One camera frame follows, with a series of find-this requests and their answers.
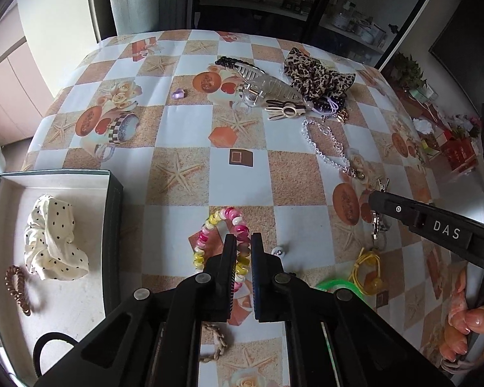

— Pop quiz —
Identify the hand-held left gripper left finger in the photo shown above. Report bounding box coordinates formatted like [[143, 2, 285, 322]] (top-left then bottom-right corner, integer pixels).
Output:
[[34, 233, 238, 387]]

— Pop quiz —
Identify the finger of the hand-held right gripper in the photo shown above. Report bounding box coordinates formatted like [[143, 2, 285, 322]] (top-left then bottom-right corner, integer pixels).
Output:
[[368, 191, 420, 230]]

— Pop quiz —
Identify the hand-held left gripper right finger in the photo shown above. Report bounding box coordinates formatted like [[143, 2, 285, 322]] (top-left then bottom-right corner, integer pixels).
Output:
[[251, 232, 454, 387]]

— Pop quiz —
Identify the pink and yellow beaded bracelet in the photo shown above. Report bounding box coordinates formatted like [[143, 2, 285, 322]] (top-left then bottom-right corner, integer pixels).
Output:
[[192, 206, 251, 294]]

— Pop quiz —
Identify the yellow hair tie with balls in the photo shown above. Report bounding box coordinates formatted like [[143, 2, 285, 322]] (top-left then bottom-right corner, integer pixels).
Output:
[[348, 247, 388, 296]]

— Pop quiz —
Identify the green plastic bangle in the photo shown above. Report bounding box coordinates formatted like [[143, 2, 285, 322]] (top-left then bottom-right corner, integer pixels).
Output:
[[315, 276, 368, 303]]

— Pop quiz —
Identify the clear crystal bead necklace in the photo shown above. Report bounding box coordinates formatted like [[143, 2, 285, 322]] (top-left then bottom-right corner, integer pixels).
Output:
[[302, 118, 367, 181]]

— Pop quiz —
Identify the braided rope bracelet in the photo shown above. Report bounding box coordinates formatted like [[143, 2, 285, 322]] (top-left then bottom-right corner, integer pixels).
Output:
[[199, 322, 231, 363]]

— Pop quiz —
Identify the grey box with white inside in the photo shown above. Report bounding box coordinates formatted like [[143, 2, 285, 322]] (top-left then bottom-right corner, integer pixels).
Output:
[[0, 170, 124, 385]]

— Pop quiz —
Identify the red gift box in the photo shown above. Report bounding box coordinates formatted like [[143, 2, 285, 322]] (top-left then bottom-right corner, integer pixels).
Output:
[[439, 136, 480, 173]]

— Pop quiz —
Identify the checked printed tablecloth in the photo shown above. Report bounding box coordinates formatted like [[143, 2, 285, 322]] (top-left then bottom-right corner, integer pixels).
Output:
[[21, 28, 484, 387]]

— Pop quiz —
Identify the green potted plant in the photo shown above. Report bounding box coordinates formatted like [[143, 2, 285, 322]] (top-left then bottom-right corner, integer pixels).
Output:
[[392, 52, 429, 90]]

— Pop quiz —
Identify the cream hair claw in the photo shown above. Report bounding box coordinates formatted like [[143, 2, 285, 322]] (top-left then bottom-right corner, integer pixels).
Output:
[[265, 99, 308, 122]]

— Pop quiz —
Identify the leopard print hair bow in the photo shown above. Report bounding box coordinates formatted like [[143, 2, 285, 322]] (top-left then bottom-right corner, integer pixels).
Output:
[[283, 47, 358, 101]]

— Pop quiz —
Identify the large clear hair claw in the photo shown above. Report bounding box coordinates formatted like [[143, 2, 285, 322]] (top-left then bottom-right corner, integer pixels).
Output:
[[238, 73, 305, 109]]

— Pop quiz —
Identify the white polka-dot scrunchie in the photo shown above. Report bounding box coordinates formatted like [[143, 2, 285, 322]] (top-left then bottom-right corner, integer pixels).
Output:
[[23, 194, 90, 282]]

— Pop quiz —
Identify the clear comb hair claw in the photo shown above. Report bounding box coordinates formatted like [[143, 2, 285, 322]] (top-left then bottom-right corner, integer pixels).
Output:
[[233, 60, 267, 83]]

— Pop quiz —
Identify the grey upholstered chair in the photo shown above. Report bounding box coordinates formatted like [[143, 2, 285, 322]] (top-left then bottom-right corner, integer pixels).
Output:
[[106, 0, 197, 37]]

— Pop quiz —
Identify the white cabinet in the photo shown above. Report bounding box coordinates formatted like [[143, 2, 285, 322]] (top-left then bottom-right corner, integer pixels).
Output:
[[0, 0, 102, 146]]

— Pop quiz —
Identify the purple hair tie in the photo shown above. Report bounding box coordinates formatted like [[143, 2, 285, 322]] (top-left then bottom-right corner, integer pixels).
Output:
[[310, 94, 346, 114]]

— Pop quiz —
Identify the black elastic hair tie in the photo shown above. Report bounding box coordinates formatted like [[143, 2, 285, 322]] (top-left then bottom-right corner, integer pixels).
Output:
[[33, 332, 82, 373]]

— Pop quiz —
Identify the brown spiral hair tie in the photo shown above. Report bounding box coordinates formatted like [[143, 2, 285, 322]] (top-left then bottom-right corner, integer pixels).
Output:
[[5, 265, 32, 316]]

